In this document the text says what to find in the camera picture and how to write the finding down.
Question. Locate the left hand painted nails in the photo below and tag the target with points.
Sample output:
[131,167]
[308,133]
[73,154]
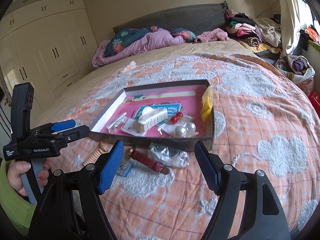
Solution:
[18,168]

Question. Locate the red bead earrings bag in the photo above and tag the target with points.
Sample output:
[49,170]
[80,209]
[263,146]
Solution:
[167,126]

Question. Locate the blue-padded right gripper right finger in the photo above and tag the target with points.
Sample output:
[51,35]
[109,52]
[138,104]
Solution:
[221,178]

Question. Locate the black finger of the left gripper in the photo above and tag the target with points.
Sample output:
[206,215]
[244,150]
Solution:
[70,135]

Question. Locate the white hair claw clip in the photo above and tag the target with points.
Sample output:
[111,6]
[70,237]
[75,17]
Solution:
[151,117]

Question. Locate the clothes on window sill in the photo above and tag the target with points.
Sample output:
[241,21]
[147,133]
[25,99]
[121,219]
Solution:
[310,33]

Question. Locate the floral dark pillow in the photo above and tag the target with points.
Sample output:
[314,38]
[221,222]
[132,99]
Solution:
[129,35]

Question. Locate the blue box of earrings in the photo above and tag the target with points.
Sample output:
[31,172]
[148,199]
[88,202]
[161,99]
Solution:
[124,168]

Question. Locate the small clear jewelry bag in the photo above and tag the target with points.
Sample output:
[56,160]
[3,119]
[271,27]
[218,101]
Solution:
[117,123]

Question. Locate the pile of clothes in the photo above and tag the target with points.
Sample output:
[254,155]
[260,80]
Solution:
[258,35]

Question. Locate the cream built-in wardrobe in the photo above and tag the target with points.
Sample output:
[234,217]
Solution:
[50,44]

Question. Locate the green sleeve forearm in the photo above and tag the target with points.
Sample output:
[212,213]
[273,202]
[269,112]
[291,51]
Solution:
[18,210]

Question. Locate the purple crumpled duvet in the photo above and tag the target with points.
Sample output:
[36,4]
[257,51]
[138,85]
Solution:
[151,41]

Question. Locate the pink fuzzy garment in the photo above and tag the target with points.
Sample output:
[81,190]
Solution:
[210,36]

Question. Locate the dark grey headboard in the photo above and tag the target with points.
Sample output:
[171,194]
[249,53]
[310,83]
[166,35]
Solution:
[196,18]

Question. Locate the cream curtain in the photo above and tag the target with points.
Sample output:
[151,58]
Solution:
[292,20]

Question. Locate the clear crinkled plastic bag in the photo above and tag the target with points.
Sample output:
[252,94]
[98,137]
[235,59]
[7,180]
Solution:
[169,156]

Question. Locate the yellow item plastic bag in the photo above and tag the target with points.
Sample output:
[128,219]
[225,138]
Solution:
[207,103]

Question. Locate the stud earrings card bag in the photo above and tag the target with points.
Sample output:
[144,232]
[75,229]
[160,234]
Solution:
[132,127]

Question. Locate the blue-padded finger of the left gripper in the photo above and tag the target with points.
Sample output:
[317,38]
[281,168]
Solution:
[50,128]

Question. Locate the shallow cardboard box tray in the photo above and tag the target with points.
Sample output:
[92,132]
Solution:
[186,144]

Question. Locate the bag of clothes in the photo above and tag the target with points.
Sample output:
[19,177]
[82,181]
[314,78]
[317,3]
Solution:
[298,70]

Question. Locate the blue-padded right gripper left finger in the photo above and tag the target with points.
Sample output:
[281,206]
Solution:
[106,159]

